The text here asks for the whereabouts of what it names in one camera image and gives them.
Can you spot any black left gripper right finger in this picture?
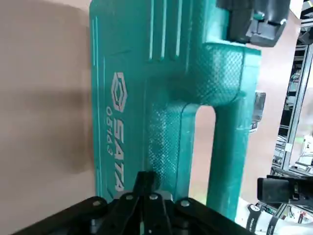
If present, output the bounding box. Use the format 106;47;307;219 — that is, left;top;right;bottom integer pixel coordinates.
144;170;247;235

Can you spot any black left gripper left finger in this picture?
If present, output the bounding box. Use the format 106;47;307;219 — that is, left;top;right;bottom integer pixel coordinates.
14;170;147;235

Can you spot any aluminium frame rack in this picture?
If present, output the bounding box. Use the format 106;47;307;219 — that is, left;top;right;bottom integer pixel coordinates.
270;24;313;177

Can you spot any black toolbox latch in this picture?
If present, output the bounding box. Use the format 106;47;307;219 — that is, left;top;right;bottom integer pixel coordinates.
216;0;289;47

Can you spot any green plastic toolbox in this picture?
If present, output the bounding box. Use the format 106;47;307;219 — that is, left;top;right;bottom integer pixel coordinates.
88;0;263;222

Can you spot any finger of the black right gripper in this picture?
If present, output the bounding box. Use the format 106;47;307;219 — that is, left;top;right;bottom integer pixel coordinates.
258;178;291;203

